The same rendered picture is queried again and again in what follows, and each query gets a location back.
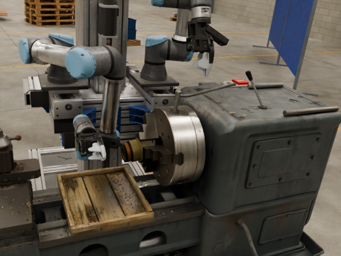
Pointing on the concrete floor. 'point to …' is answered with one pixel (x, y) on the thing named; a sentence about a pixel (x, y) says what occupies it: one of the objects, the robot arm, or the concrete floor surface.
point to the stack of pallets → (49, 12)
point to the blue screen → (291, 33)
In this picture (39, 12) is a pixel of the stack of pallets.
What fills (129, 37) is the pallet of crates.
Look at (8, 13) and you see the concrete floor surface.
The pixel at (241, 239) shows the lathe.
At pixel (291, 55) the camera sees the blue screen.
